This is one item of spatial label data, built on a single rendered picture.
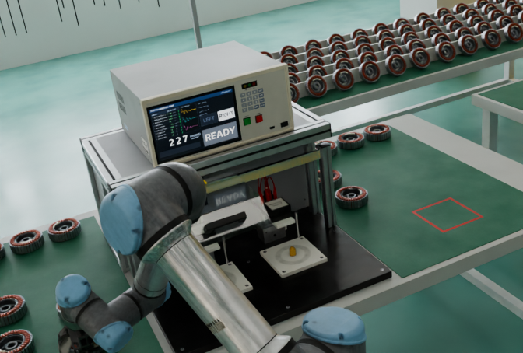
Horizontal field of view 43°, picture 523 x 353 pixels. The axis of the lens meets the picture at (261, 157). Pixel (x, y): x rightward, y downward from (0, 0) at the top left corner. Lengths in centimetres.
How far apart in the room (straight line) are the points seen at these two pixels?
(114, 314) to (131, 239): 38
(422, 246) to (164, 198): 105
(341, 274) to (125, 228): 88
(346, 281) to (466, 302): 127
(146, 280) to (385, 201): 105
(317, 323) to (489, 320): 181
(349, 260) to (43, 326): 89
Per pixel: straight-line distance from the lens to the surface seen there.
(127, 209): 117
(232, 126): 189
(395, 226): 216
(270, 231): 207
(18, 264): 233
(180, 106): 182
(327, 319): 127
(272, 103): 192
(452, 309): 304
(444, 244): 207
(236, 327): 117
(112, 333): 151
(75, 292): 154
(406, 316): 299
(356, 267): 194
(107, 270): 216
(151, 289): 153
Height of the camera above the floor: 187
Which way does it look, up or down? 24 degrees down
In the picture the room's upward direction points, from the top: 7 degrees counter-clockwise
